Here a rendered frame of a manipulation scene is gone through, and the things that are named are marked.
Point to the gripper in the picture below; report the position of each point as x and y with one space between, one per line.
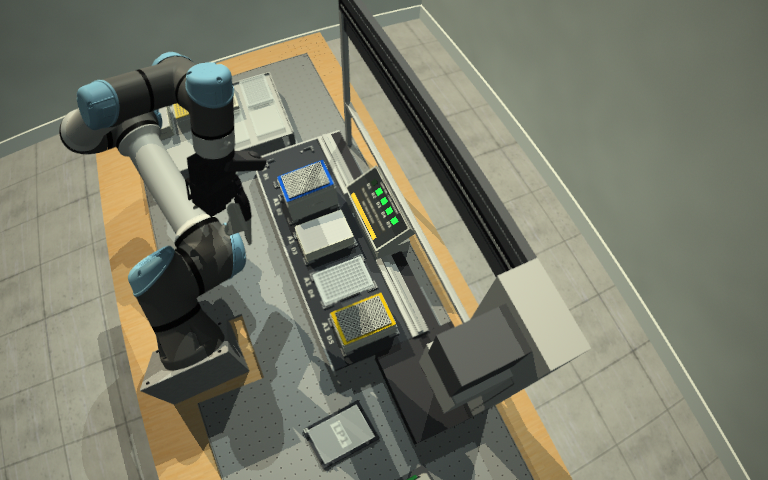
224 188

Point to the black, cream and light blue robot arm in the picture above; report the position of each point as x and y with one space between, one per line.
167 282

